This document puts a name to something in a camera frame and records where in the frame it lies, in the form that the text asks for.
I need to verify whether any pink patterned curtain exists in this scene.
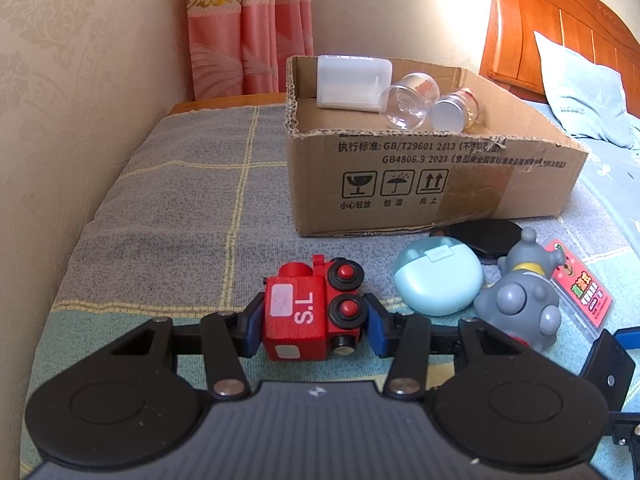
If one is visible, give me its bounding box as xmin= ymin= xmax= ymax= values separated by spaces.
xmin=185 ymin=0 xmax=316 ymax=101

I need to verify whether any white green cotton swab box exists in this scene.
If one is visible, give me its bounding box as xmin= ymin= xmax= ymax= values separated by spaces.
xmin=316 ymin=55 xmax=394 ymax=112

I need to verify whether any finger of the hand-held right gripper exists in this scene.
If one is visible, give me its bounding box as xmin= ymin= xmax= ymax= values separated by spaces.
xmin=579 ymin=327 xmax=640 ymax=407

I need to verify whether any orange wooden headboard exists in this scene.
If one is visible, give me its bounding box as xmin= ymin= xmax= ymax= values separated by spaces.
xmin=479 ymin=0 xmax=640 ymax=106

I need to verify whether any mint earbud case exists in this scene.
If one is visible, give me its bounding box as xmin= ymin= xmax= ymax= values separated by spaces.
xmin=391 ymin=236 xmax=485 ymax=316

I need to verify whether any blue floral bed sheet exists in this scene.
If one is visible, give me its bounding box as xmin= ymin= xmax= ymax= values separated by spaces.
xmin=545 ymin=102 xmax=640 ymax=196

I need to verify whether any black round disc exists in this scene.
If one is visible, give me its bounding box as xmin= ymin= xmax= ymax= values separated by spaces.
xmin=430 ymin=218 xmax=523 ymax=266

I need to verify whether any clear plastic jar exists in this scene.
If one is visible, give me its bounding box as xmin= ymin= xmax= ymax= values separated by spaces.
xmin=377 ymin=72 xmax=442 ymax=131

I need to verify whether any light blue pillow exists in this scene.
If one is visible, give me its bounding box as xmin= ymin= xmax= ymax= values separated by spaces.
xmin=532 ymin=30 xmax=640 ymax=151

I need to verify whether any plaid grey green blanket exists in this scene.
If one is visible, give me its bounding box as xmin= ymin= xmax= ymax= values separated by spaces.
xmin=20 ymin=102 xmax=640 ymax=471

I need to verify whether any brown cardboard box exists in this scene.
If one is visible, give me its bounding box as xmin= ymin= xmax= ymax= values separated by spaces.
xmin=284 ymin=55 xmax=590 ymax=237

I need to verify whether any red wooden toy train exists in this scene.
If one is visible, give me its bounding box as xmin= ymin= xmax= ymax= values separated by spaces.
xmin=262 ymin=255 xmax=370 ymax=362

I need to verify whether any wooden bedside table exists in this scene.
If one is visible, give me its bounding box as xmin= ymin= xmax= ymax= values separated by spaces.
xmin=167 ymin=92 xmax=288 ymax=116

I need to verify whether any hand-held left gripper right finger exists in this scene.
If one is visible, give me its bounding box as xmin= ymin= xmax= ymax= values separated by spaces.
xmin=362 ymin=292 xmax=543 ymax=400

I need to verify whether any grey rhino toy figure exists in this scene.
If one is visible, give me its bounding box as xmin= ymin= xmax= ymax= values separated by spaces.
xmin=472 ymin=226 xmax=568 ymax=353

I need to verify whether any small jar of gold beads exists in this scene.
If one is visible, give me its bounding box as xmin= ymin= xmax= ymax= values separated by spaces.
xmin=429 ymin=88 xmax=482 ymax=134

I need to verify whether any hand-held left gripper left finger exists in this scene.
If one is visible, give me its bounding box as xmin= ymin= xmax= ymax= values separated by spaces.
xmin=107 ymin=291 xmax=268 ymax=398

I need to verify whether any red snack packet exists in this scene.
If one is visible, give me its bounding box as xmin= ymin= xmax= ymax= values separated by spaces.
xmin=542 ymin=237 xmax=616 ymax=336

